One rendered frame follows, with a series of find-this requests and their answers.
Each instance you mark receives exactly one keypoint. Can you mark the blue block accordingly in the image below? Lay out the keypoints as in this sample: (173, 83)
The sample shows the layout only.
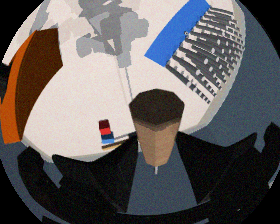
(106, 139)

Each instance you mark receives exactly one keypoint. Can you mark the blue flat strip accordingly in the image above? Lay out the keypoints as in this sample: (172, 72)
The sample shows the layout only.
(172, 35)

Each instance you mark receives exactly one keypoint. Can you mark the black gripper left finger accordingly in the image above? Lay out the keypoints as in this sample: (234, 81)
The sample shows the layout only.
(112, 174)

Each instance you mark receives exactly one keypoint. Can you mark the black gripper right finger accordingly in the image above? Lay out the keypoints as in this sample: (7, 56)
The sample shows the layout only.
(207, 163)

